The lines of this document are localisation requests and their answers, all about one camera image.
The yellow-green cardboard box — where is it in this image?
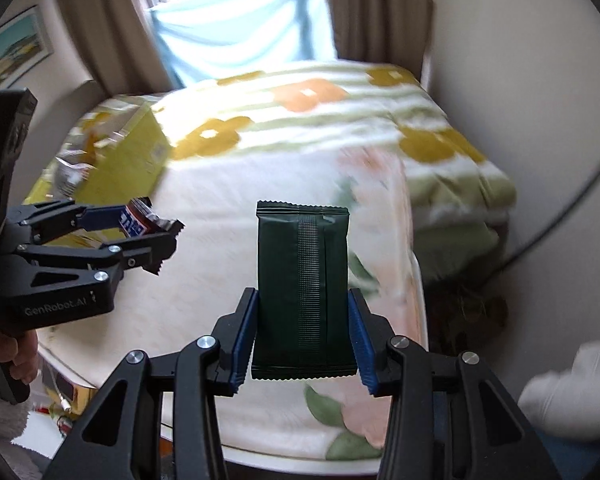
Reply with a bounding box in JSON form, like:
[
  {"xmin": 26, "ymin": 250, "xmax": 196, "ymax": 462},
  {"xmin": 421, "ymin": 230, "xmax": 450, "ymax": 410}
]
[{"xmin": 24, "ymin": 104, "xmax": 174, "ymax": 248}]

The right brown curtain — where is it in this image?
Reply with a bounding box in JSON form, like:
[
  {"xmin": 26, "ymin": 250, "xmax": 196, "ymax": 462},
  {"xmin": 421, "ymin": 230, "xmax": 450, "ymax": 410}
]
[{"xmin": 327, "ymin": 0, "xmax": 434, "ymax": 77}]

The dark green snack pack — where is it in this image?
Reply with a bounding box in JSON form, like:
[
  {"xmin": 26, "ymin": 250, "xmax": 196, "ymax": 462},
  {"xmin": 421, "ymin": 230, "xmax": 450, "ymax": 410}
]
[{"xmin": 251, "ymin": 200, "xmax": 358, "ymax": 380}]

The white green chips bag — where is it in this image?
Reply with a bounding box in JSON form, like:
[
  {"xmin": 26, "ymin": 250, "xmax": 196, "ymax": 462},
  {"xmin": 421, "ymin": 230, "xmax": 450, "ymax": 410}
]
[{"xmin": 52, "ymin": 151, "xmax": 95, "ymax": 198}]

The brown curtain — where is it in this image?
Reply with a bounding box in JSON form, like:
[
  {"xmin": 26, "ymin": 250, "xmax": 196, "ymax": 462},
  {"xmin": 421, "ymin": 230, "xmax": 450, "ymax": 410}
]
[
  {"xmin": 327, "ymin": 0, "xmax": 434, "ymax": 77},
  {"xmin": 57, "ymin": 0, "xmax": 178, "ymax": 94}
]

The floral striped quilt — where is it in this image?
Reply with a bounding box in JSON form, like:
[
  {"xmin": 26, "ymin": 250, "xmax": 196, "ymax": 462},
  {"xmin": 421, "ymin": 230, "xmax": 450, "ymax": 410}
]
[{"xmin": 54, "ymin": 58, "xmax": 519, "ymax": 281}]

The light blue hanging cloth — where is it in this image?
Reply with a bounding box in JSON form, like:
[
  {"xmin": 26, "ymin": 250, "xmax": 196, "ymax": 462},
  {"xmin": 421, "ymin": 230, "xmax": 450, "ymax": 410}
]
[{"xmin": 150, "ymin": 0, "xmax": 337, "ymax": 87}]

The framed landscape picture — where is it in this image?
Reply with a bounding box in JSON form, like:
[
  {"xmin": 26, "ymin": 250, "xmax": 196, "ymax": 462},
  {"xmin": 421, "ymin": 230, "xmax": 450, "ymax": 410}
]
[{"xmin": 0, "ymin": 6, "xmax": 54, "ymax": 90}]

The left brown curtain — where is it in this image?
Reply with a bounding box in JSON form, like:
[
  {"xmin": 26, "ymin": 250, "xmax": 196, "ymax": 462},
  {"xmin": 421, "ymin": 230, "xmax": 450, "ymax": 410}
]
[{"xmin": 57, "ymin": 0, "xmax": 178, "ymax": 94}]

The small blue candy bar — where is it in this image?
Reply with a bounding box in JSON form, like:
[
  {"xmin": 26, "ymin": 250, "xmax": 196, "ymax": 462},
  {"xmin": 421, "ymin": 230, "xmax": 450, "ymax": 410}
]
[{"xmin": 118, "ymin": 196, "xmax": 186, "ymax": 276}]

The person's left hand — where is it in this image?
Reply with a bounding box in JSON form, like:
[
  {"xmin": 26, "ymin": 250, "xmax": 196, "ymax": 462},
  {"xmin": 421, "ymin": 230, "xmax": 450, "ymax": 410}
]
[{"xmin": 0, "ymin": 330, "xmax": 38, "ymax": 384}]

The grey headboard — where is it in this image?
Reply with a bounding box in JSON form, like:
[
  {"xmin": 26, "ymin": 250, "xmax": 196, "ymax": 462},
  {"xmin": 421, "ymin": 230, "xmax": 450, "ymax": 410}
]
[{"xmin": 9, "ymin": 80, "xmax": 109, "ymax": 205}]

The cream floral mattress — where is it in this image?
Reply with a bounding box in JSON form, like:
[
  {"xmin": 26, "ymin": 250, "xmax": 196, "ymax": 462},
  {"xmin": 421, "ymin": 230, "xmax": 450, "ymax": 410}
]
[{"xmin": 34, "ymin": 146, "xmax": 429, "ymax": 476}]

